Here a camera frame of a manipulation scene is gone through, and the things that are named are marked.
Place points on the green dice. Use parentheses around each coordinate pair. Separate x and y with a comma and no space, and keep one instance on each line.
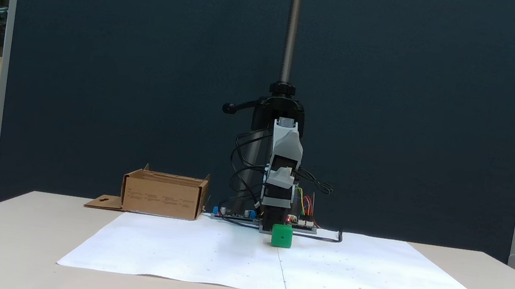
(281,236)

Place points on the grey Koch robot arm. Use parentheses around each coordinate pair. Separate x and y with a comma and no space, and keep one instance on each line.
(286,143)

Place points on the blue circuit board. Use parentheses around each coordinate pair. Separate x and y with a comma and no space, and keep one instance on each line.
(233,215)

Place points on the white paper sheet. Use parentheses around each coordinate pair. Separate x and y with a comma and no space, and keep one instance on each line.
(203,256)

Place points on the brown cardboard box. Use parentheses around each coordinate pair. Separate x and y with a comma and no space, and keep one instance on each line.
(161,196)

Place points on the black tripod with metal pole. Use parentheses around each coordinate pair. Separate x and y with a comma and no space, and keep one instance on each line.
(292,30)

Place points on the dark blue partition panel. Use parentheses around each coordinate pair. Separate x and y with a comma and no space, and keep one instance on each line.
(122,72)

